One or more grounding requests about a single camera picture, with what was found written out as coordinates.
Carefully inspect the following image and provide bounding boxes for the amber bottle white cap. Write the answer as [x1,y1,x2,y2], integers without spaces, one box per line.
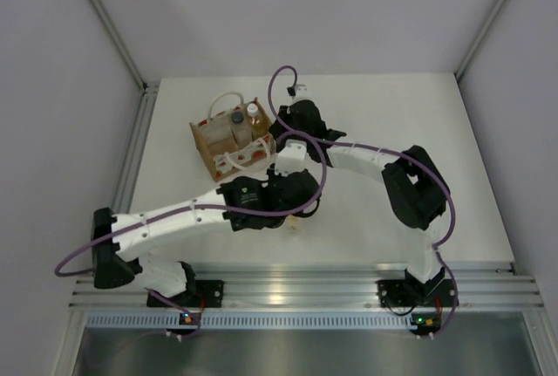
[285,215,303,235]
[246,103,268,140]

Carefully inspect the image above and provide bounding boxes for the clear bottle dark cap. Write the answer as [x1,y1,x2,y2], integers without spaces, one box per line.
[229,110,252,149]

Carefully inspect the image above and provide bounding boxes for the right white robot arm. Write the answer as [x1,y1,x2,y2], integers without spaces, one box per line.
[269,99,455,304]

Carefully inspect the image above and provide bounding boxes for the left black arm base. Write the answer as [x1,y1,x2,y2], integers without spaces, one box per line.
[146,280,224,309]

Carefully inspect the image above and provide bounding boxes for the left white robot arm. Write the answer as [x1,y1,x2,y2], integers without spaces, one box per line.
[92,170,321,306]

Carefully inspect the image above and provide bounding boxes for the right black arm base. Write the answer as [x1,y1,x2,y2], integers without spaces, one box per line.
[377,279,435,309]

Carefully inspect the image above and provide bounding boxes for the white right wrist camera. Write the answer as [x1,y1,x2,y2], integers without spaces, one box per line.
[292,84,312,104]

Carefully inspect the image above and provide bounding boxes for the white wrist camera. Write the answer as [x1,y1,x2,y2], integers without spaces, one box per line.
[292,84,312,104]
[273,140,307,177]

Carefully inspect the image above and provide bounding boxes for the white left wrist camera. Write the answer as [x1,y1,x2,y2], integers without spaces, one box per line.
[273,140,307,177]

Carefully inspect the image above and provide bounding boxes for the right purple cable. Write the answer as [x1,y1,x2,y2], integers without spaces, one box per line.
[266,65,459,337]

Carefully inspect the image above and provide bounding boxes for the purple cable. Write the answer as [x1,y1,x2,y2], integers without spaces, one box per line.
[54,131,328,342]
[266,65,459,337]

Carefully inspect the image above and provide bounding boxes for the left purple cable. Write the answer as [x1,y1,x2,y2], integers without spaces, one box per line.
[54,131,328,342]

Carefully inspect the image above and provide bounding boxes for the left aluminium frame post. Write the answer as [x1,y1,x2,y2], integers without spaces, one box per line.
[65,0,149,93]

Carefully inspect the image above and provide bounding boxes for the aluminium frame post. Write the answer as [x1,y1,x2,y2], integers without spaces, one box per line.
[65,0,149,93]
[453,0,511,84]

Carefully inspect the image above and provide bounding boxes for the perforated cable duct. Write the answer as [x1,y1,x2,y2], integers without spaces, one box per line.
[85,311,540,330]

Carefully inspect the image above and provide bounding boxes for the aluminium mounting rail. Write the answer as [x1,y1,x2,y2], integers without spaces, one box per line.
[69,262,545,310]

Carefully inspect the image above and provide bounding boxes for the right aluminium frame post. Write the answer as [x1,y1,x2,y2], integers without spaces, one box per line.
[453,0,511,84]

